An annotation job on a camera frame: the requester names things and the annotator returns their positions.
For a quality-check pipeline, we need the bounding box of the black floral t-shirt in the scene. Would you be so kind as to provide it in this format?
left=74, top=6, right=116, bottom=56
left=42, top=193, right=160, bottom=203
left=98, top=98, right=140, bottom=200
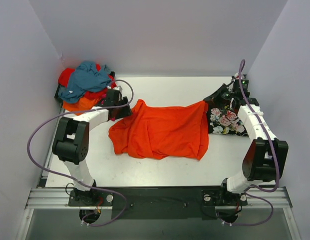
left=207, top=105, right=248, bottom=137

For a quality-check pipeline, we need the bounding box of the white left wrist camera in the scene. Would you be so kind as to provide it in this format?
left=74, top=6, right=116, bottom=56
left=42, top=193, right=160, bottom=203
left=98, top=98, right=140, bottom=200
left=107, top=85, right=122, bottom=92

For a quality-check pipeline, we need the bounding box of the red t-shirt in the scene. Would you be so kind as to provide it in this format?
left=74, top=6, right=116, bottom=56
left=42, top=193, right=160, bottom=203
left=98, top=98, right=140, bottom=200
left=58, top=63, right=117, bottom=100

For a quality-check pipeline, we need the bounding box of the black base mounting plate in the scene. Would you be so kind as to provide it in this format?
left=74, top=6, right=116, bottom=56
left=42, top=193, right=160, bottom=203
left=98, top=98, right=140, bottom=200
left=66, top=186, right=248, bottom=223

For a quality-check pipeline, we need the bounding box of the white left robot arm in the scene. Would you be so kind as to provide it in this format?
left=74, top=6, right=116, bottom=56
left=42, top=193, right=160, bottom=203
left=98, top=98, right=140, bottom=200
left=52, top=86, right=132, bottom=206

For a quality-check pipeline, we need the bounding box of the purple cable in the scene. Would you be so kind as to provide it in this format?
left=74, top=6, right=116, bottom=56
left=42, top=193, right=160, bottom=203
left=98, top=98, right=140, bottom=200
left=27, top=79, right=135, bottom=228
left=217, top=59, right=281, bottom=227

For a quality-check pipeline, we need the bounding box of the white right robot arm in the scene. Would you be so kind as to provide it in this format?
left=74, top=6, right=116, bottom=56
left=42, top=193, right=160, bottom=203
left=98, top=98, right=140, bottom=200
left=204, top=76, right=289, bottom=205

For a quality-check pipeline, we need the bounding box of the blue t-shirt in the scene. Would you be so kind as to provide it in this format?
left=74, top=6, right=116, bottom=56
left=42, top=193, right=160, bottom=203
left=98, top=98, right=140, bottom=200
left=58, top=61, right=112, bottom=104

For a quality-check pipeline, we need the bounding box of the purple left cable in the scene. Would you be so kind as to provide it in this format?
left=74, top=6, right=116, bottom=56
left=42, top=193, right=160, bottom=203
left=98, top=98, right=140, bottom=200
left=27, top=79, right=135, bottom=228

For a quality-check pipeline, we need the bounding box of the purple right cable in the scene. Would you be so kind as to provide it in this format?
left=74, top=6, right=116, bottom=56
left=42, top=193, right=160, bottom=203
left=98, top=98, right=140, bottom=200
left=217, top=59, right=281, bottom=227

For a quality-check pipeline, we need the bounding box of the aluminium front rail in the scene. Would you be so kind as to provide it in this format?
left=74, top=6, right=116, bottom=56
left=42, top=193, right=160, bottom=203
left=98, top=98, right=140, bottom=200
left=25, top=187, right=293, bottom=210

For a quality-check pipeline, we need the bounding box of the light orange t-shirt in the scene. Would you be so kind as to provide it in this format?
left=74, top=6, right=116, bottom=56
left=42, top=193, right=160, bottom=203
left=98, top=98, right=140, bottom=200
left=63, top=97, right=101, bottom=112

